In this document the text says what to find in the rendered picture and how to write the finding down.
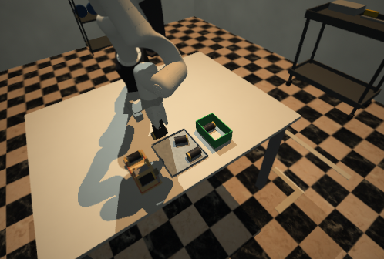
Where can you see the green open-top box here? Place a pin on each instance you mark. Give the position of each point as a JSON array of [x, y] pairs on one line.
[[217, 136]]

